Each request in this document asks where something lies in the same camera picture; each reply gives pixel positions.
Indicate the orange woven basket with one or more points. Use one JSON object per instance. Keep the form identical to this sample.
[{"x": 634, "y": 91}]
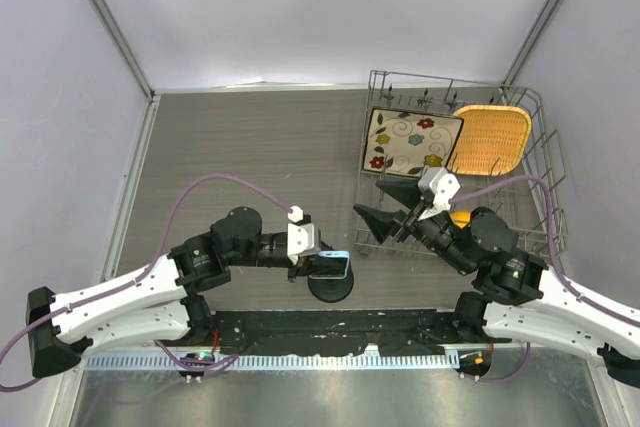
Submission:
[{"x": 492, "y": 140}]

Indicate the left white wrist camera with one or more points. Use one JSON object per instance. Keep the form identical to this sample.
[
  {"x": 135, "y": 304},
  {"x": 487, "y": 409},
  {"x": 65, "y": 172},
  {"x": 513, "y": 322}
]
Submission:
[{"x": 303, "y": 236}]

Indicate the grey wire dish rack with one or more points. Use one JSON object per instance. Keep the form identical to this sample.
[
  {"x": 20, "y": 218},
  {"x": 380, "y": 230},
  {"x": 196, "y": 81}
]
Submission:
[{"x": 526, "y": 198}]

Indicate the right aluminium frame post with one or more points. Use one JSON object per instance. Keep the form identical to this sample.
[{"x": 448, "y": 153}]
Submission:
[{"x": 534, "y": 35}]

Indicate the left aluminium frame post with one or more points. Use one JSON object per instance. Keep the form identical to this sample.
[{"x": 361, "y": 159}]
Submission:
[{"x": 116, "y": 35}]

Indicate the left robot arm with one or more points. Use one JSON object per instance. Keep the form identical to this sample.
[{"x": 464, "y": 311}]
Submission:
[{"x": 66, "y": 324}]

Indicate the yellow bowl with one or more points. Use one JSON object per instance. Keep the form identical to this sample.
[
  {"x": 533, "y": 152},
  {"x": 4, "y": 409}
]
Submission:
[{"x": 460, "y": 218}]

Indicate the blue-cased smartphone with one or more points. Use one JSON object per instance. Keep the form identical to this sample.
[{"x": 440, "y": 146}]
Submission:
[{"x": 329, "y": 265}]

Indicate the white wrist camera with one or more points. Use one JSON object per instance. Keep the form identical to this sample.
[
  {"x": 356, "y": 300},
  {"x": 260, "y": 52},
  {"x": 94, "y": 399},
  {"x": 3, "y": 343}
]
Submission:
[
  {"x": 303, "y": 236},
  {"x": 443, "y": 186}
]

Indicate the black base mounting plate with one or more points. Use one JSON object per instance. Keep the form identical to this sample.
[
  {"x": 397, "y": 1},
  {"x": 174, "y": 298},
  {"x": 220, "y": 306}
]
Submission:
[{"x": 333, "y": 333}]

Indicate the floral square plate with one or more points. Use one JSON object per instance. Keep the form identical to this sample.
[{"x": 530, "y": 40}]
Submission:
[{"x": 407, "y": 143}]

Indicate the aluminium frame post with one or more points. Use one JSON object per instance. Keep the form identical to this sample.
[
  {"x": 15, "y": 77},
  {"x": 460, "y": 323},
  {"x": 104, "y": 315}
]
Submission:
[
  {"x": 116, "y": 35},
  {"x": 534, "y": 35}
]

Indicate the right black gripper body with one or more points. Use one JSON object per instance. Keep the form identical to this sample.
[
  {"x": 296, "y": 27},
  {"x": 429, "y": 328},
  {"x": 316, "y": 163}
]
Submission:
[{"x": 425, "y": 231}]

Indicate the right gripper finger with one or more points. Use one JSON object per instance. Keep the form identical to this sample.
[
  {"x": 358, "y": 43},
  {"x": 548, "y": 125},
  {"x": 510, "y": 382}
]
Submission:
[
  {"x": 404, "y": 191},
  {"x": 381, "y": 224}
]

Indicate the black phone stand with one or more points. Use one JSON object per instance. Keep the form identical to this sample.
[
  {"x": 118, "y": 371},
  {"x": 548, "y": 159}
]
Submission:
[{"x": 331, "y": 290}]

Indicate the white slotted cable duct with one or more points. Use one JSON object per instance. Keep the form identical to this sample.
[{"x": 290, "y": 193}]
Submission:
[{"x": 369, "y": 360}]

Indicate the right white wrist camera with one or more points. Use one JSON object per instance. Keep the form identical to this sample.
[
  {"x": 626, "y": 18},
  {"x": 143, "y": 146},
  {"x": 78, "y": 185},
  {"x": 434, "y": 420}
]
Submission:
[{"x": 443, "y": 186}]

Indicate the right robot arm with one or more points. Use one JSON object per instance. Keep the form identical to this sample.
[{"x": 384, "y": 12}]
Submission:
[{"x": 517, "y": 295}]

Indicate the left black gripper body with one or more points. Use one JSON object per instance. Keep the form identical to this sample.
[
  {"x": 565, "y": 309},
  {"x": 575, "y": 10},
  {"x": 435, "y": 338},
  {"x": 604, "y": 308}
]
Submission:
[{"x": 301, "y": 267}]

